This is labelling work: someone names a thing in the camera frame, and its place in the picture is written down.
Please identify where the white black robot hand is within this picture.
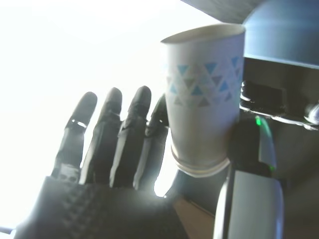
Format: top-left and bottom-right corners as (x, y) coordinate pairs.
(9, 86), (285, 239)

